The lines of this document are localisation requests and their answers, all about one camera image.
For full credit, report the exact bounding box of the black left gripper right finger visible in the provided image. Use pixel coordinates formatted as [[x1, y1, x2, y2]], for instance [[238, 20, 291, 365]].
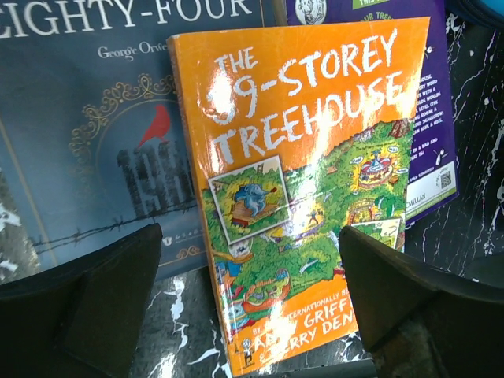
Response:
[[339, 226, 503, 377]]

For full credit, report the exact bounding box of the purple treehouse paperback book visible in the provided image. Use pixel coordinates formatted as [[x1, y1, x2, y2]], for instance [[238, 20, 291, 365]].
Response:
[[283, 0, 458, 224]]

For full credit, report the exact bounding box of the orange treehouse paperback book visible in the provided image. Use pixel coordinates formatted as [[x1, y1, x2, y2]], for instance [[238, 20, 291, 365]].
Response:
[[167, 17, 430, 377]]

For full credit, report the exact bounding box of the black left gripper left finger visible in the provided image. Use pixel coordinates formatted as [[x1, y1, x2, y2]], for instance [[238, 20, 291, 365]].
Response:
[[1, 224, 162, 377]]

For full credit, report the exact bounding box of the blue pencil case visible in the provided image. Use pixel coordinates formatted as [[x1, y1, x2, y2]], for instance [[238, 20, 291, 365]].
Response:
[[444, 0, 504, 29]]

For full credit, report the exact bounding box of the dark blue 1984 book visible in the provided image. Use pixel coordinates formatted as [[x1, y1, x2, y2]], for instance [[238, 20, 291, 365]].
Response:
[[1, 1, 275, 279]]

